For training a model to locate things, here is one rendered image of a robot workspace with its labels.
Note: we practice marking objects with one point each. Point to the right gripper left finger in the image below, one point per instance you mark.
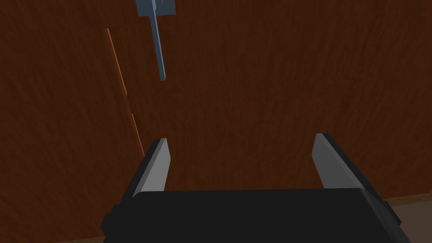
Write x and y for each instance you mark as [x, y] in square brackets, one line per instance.
[156, 168]

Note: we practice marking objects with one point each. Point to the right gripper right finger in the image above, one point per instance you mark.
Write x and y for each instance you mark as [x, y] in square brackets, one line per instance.
[334, 167]

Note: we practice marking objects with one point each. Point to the brown wooden door leaf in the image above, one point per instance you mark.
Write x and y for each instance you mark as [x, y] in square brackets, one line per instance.
[256, 94]

